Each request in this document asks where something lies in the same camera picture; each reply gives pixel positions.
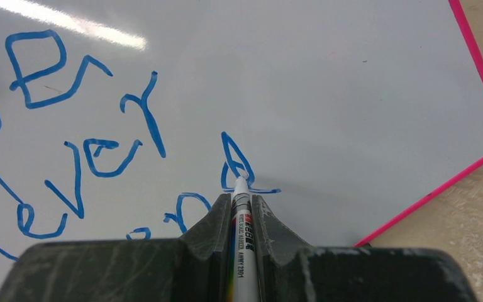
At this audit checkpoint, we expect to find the red-framed whiteboard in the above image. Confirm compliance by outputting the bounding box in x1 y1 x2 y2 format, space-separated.
0 1 483 286

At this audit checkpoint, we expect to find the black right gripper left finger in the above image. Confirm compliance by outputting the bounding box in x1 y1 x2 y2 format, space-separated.
180 193 231 301

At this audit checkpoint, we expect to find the whiteboard marker pen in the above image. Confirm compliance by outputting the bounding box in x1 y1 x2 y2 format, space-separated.
226 176 261 301

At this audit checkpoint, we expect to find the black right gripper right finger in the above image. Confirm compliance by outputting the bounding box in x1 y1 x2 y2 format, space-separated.
252 194 309 301

